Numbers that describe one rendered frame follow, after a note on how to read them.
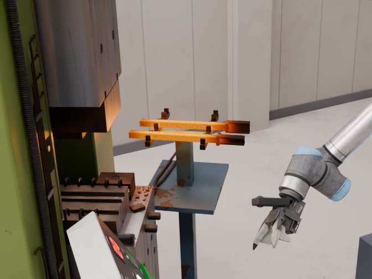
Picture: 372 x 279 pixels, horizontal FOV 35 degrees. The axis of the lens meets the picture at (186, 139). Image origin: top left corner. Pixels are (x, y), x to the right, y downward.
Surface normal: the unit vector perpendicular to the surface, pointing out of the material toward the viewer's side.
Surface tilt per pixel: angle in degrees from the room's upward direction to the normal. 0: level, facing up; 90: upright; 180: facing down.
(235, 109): 90
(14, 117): 90
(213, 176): 0
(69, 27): 90
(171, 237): 0
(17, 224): 90
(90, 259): 30
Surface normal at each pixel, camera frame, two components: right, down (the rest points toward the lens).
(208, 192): -0.04, -0.91
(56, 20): -0.09, 0.41
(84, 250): -0.50, -0.71
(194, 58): 0.43, 0.36
